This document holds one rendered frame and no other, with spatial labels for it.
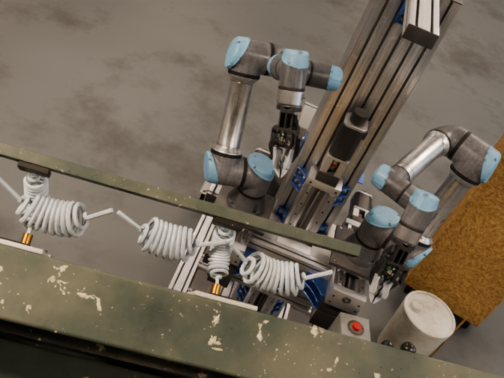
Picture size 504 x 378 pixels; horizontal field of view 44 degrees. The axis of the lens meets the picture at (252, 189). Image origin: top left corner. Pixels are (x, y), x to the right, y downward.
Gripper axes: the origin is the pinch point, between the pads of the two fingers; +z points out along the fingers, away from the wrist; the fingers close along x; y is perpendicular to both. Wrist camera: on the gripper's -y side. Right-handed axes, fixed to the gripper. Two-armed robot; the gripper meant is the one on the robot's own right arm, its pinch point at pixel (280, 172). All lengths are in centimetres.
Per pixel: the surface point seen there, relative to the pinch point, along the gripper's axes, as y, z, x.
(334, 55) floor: -433, -28, -8
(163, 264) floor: -136, 91, -72
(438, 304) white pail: -151, 91, 80
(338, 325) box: -40, 63, 25
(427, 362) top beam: 84, 8, 36
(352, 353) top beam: 88, 7, 24
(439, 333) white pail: -133, 100, 80
